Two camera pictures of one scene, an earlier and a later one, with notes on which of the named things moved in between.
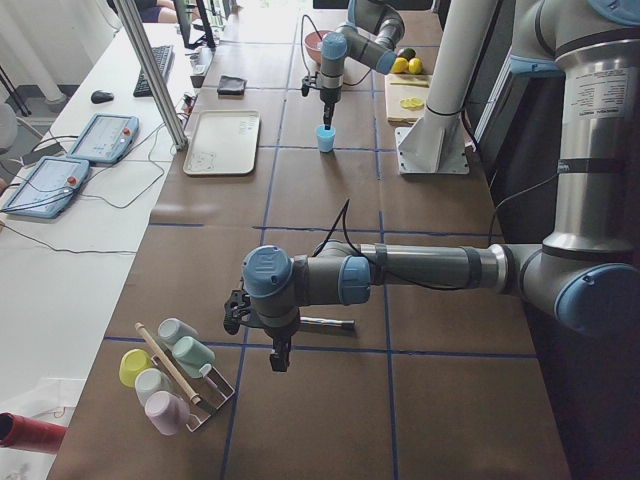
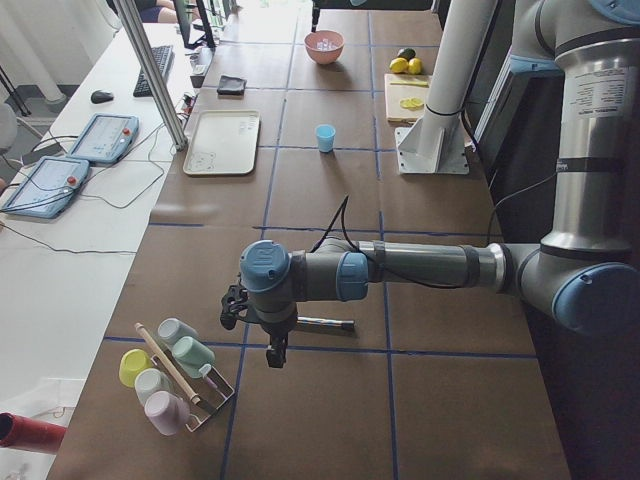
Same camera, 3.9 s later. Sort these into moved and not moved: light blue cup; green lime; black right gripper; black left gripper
Moved: black right gripper
Not moved: black left gripper; green lime; light blue cup
